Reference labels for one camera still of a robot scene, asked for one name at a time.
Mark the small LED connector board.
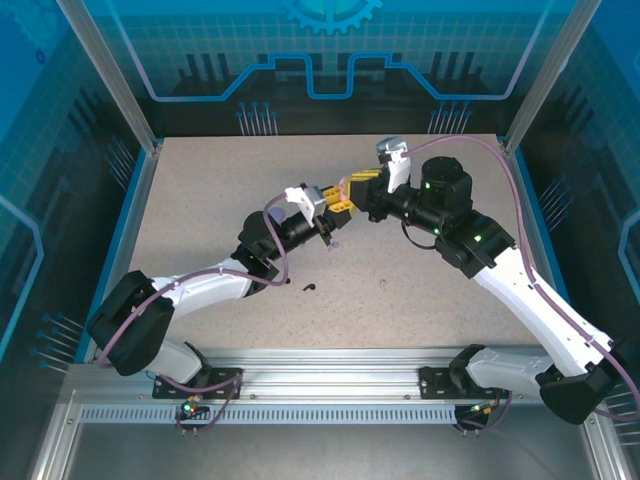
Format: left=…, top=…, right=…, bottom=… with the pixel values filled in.
left=467, top=399, right=502, bottom=419
left=180, top=394, right=209, bottom=420

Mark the aluminium mounting rail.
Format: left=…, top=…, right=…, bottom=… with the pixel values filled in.
left=64, top=347, right=599, bottom=404

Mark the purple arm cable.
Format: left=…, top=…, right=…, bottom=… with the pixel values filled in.
left=399, top=134, right=640, bottom=436
left=98, top=193, right=296, bottom=436

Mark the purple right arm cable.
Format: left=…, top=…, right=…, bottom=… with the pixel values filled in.
left=399, top=134, right=640, bottom=436

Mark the slotted metal cable duct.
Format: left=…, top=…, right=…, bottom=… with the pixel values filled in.
left=78, top=405, right=459, bottom=425

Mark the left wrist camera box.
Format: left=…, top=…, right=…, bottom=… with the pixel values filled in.
left=283, top=183, right=327, bottom=222

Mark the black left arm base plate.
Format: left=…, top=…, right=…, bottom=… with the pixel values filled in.
left=152, top=367, right=245, bottom=400

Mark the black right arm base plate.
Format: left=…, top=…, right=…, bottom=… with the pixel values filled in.
left=418, top=365, right=510, bottom=400

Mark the aluminium table side rail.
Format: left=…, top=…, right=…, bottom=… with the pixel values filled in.
left=82, top=139, right=165, bottom=364
left=499, top=137, right=574, bottom=364

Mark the aluminium frame post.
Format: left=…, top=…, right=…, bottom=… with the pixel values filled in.
left=54, top=0, right=164, bottom=154
left=501, top=0, right=605, bottom=154

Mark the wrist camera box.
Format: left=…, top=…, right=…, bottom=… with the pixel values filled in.
left=283, top=183, right=327, bottom=222
left=375, top=137, right=414, bottom=194

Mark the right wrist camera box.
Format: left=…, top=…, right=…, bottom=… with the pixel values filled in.
left=375, top=137, right=414, bottom=194

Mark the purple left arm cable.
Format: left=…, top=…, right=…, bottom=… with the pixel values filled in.
left=98, top=193, right=296, bottom=436

